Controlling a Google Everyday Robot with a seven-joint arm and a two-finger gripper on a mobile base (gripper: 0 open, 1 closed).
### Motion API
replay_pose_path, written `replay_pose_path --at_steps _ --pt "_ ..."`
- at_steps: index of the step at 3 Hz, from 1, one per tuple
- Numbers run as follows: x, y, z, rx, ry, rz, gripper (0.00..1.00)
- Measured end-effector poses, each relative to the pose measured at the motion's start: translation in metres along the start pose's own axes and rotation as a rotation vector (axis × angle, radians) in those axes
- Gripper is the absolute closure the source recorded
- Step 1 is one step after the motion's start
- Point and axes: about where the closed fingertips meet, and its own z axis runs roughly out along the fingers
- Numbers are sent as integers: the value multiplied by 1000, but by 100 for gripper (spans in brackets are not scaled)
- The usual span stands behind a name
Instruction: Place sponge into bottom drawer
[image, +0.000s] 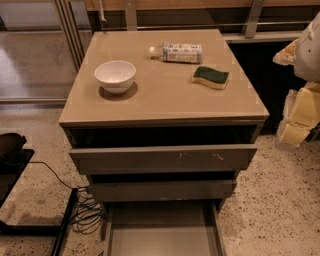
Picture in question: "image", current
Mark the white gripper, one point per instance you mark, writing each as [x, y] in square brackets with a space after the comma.
[309, 55]

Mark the green and yellow sponge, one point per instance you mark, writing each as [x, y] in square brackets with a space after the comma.
[210, 77]

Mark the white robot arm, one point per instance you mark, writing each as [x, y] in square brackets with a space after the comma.
[306, 66]

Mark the grey drawer cabinet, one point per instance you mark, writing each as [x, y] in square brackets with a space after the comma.
[163, 107]

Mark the grey top drawer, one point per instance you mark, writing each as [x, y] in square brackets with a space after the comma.
[163, 159]

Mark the grey drawer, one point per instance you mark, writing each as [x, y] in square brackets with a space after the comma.
[162, 191]
[171, 228]
[163, 159]

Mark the grey bottom drawer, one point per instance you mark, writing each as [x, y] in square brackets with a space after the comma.
[171, 228]

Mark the grey middle drawer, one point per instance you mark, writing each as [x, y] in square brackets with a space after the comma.
[162, 191]

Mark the clear labelled plastic bottle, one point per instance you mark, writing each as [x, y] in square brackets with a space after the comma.
[177, 52]

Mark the white ceramic bowl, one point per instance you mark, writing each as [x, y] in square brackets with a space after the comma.
[116, 77]

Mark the metal railing frame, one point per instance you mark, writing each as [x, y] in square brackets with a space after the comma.
[238, 20]

